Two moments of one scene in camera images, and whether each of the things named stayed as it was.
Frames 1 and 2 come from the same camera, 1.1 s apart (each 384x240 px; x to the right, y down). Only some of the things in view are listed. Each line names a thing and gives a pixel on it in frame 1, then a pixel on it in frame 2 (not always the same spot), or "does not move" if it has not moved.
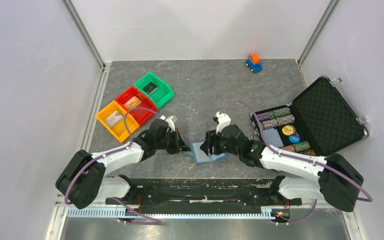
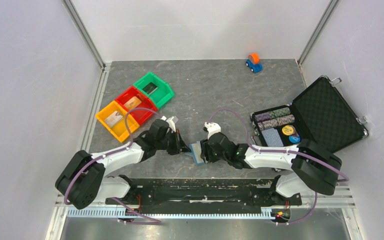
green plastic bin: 159,91 does not move
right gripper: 211,140 -> 206,153
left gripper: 179,146 does not move
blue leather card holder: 200,156 does not move
